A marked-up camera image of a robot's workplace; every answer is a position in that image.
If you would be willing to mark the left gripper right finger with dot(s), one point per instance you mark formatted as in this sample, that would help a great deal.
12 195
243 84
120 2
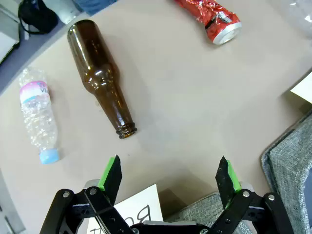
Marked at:
226 180

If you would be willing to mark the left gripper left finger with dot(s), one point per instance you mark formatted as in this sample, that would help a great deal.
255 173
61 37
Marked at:
111 180

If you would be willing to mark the crushed pink-label plastic bottle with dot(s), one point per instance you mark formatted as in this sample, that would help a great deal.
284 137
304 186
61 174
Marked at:
39 112

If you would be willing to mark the brown glass bottle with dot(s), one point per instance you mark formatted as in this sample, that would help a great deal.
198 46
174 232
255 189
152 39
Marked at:
97 73

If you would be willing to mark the crushed red can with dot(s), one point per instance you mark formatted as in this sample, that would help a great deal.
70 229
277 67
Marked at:
214 17

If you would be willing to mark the grey fabric basket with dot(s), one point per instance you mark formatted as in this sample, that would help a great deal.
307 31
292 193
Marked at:
290 175
197 212

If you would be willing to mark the small white paper card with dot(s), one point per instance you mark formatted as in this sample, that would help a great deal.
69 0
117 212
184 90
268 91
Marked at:
303 89
141 207

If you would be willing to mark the white cabinet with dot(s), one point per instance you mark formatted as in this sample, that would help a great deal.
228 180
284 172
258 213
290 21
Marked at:
7 36

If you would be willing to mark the black bag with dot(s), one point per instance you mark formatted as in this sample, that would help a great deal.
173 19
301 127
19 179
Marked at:
36 17

